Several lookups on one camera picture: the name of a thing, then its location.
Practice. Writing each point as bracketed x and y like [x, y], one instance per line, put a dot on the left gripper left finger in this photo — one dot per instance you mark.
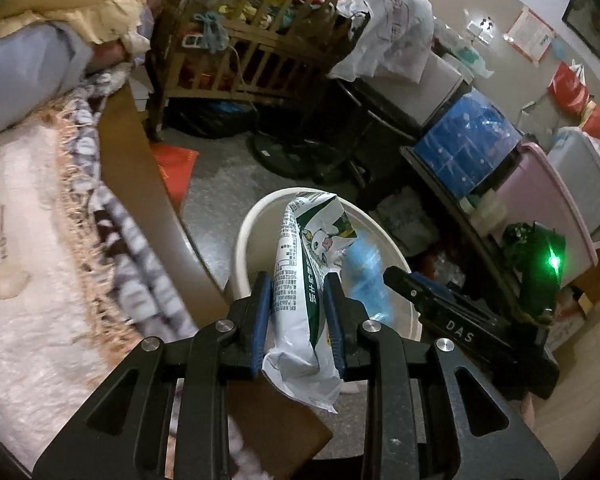
[121, 431]

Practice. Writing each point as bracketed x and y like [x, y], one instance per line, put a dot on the white plastic bag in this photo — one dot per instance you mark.
[394, 41]

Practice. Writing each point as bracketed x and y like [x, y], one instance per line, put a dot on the patterned fringed blanket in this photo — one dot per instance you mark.
[131, 296]

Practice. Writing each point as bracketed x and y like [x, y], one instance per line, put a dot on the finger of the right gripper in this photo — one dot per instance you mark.
[471, 325]

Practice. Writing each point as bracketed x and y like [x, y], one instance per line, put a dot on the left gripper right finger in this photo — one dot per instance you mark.
[430, 413]

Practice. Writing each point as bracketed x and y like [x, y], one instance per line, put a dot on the pink plastic storage bin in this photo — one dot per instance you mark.
[535, 192]

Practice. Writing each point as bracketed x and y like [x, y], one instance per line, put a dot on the blue snack bag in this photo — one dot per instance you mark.
[363, 268]

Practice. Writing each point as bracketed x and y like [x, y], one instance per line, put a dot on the white round trash bin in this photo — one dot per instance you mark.
[255, 250]

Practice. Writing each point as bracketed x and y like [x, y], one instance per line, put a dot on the black fan base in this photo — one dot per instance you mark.
[299, 159]

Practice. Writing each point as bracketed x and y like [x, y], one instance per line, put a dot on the red paper bag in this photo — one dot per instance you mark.
[176, 166]

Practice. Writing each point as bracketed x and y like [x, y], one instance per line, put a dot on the wall power socket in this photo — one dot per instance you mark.
[482, 29]

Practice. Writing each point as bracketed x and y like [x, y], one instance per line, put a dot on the wall notice paper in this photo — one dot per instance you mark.
[530, 36]

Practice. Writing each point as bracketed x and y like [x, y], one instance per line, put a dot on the wooden baby crib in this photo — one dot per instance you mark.
[246, 51]

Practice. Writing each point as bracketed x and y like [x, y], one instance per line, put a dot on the grey-blue quilt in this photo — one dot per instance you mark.
[45, 60]

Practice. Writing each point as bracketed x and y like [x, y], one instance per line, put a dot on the white milk powder bag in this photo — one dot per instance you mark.
[315, 233]

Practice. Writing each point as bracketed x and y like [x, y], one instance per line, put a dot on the wooden bed frame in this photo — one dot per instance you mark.
[284, 434]

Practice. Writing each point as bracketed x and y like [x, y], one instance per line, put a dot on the blue storage box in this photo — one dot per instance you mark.
[468, 143]

